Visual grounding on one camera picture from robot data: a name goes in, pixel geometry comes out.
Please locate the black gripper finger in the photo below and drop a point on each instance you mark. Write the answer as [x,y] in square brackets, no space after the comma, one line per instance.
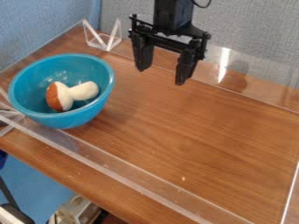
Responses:
[142,51]
[186,63]

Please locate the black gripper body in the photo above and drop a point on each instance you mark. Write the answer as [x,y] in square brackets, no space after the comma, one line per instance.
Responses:
[170,30]

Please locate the plush brown white mushroom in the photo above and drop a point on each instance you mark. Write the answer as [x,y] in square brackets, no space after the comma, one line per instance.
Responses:
[60,96]

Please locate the blue bowl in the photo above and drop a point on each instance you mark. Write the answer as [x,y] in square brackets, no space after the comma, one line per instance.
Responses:
[72,69]

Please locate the clear acrylic back barrier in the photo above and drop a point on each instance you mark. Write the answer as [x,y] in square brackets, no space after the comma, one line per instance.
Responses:
[261,79]

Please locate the clear acrylic barrier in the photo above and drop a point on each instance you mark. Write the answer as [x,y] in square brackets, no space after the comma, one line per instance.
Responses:
[165,193]
[261,79]

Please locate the clear acrylic front barrier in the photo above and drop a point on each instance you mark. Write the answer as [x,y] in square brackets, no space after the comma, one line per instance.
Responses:
[165,193]

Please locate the white power strip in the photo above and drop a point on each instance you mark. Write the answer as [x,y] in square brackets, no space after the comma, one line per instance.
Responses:
[76,211]

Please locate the black white stand leg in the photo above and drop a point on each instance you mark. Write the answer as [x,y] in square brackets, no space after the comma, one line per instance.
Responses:
[10,214]

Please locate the clear acrylic corner bracket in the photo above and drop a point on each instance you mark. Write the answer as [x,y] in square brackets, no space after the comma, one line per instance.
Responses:
[100,40]

